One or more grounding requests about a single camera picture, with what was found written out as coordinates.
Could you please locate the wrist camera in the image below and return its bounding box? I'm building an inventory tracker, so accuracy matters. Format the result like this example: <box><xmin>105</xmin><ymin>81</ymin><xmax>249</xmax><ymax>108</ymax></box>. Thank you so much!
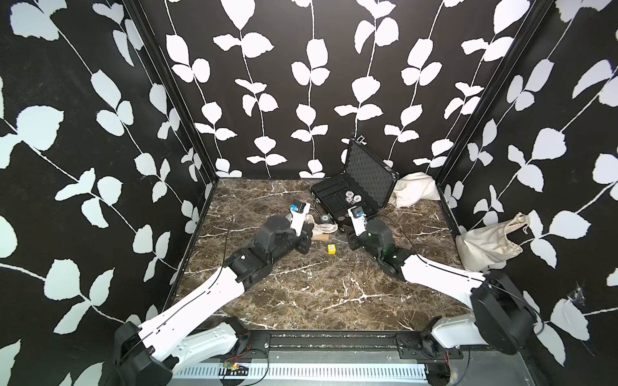
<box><xmin>290</xmin><ymin>199</ymin><xmax>311</xmax><ymax>236</ymax></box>
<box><xmin>348</xmin><ymin>206</ymin><xmax>367</xmax><ymax>236</ymax></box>

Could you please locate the black poker chip case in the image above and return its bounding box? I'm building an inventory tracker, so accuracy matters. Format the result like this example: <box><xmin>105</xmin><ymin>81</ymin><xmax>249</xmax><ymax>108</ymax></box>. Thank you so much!
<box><xmin>310</xmin><ymin>140</ymin><xmax>399</xmax><ymax>226</ymax></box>

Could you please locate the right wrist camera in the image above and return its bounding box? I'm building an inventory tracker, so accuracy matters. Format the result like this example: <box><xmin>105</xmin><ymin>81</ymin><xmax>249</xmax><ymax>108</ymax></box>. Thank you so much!
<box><xmin>348</xmin><ymin>206</ymin><xmax>367</xmax><ymax>236</ymax></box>

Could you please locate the white perforated strip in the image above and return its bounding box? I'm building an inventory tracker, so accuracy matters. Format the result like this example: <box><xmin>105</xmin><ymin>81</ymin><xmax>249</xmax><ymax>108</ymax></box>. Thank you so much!
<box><xmin>172</xmin><ymin>363</ymin><xmax>428</xmax><ymax>384</ymax></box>

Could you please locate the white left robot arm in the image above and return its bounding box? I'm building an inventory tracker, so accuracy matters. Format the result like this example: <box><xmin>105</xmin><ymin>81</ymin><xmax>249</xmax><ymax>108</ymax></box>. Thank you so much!
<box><xmin>107</xmin><ymin>216</ymin><xmax>314</xmax><ymax>385</ymax></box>

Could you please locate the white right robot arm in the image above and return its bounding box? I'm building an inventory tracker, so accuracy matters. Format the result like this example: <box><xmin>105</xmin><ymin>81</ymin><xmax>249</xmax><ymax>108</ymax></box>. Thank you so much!
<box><xmin>346</xmin><ymin>216</ymin><xmax>537</xmax><ymax>357</ymax></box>

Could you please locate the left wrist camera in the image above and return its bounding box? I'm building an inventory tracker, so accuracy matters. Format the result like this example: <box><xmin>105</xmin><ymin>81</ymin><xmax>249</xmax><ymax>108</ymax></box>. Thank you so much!
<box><xmin>290</xmin><ymin>199</ymin><xmax>311</xmax><ymax>236</ymax></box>

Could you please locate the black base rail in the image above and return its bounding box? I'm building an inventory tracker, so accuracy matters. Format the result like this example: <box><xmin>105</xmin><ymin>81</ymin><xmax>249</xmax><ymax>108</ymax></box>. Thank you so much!
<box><xmin>207</xmin><ymin>330</ymin><xmax>527</xmax><ymax>368</ymax></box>

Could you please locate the white cloth bag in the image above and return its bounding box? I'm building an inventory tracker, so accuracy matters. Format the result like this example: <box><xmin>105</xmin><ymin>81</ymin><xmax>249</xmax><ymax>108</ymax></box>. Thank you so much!
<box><xmin>389</xmin><ymin>172</ymin><xmax>440</xmax><ymax>208</ymax></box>

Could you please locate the beige cloth bag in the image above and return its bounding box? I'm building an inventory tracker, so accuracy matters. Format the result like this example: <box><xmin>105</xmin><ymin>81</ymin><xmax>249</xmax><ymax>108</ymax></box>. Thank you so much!
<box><xmin>455</xmin><ymin>213</ymin><xmax>530</xmax><ymax>272</ymax></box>

